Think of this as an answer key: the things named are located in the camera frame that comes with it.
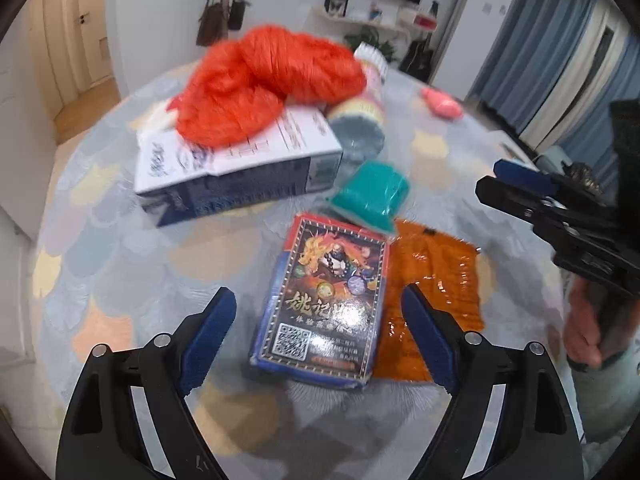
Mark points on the orange foil snack packet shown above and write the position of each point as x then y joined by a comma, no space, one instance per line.
444,268

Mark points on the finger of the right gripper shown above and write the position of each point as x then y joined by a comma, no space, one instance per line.
523,177
538,211

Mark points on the potted green plant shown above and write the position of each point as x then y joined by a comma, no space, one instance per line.
370,35

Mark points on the brown hanging handbag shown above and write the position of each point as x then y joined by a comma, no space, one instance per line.
211,23

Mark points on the butterfly picture frame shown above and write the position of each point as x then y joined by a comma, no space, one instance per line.
336,7

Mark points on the colourful card game box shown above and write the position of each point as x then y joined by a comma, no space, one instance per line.
323,312

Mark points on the teal sofa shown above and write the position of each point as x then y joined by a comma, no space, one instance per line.
554,162

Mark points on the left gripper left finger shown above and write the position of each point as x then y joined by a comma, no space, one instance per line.
101,437

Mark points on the blue white curtains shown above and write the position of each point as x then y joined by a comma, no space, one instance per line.
555,69

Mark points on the black gold bag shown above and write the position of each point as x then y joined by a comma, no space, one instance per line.
582,174

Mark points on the pink wet wipes canister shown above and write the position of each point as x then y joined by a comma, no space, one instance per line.
358,123

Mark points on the pink soft packet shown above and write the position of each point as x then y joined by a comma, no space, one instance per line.
441,104

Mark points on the patterned grey tablecloth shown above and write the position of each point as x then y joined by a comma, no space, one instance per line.
105,272

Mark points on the small figurine on shelf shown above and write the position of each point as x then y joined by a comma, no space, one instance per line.
375,13

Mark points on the person's right hand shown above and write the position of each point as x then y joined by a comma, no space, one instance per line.
582,334

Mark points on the teal plastic cup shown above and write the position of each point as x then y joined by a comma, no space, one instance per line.
372,197

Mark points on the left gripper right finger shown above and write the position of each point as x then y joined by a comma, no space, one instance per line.
510,399

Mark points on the black hanging bag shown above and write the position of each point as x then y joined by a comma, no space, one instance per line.
236,14

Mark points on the white red wall box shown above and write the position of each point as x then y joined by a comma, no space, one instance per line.
413,18

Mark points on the dark blue carton box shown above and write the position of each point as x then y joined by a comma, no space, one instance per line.
178,180

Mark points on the red plastic bag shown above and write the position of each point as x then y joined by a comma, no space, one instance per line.
241,86

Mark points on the black acoustic guitar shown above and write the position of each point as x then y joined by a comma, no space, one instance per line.
417,62

